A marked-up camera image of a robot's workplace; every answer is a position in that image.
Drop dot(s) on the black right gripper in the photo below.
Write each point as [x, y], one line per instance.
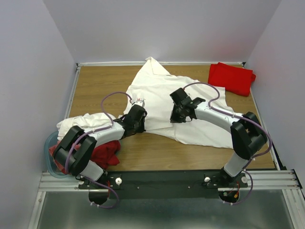
[174, 118]

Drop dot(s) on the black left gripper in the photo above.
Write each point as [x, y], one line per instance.
[142, 128]

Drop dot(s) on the white printed t-shirt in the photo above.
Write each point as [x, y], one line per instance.
[167, 100]

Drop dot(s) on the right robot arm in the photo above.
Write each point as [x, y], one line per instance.
[247, 135]

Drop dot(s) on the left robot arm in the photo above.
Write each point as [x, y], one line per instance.
[74, 151]

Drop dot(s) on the dark red t-shirt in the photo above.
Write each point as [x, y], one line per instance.
[104, 155]

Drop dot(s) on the folded bright red t-shirt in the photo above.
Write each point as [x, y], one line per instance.
[233, 79]

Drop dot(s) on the teal plastic bin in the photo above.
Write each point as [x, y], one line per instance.
[51, 166]

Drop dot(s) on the pink t-shirt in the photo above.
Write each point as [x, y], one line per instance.
[51, 150]

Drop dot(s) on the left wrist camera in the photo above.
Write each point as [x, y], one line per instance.
[139, 102]

